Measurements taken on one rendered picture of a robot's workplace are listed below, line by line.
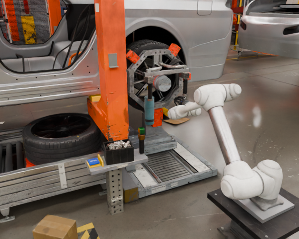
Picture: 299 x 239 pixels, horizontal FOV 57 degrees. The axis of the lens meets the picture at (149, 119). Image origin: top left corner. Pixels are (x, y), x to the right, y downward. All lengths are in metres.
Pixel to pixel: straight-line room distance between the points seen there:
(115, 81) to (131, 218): 1.03
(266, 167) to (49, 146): 1.55
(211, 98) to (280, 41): 2.81
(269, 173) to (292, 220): 0.32
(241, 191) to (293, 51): 3.09
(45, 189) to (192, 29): 1.92
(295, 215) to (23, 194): 1.85
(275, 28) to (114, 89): 3.10
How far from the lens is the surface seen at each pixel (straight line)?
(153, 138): 2.83
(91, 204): 2.38
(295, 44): 4.45
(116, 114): 2.05
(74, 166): 2.24
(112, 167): 1.97
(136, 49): 2.49
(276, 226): 1.87
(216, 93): 1.86
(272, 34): 4.60
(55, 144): 2.26
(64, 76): 2.45
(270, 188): 1.84
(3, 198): 2.31
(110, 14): 1.91
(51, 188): 2.30
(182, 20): 2.74
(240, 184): 1.70
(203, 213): 2.29
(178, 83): 2.66
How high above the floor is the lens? 1.49
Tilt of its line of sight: 23 degrees down
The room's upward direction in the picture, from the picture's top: straight up
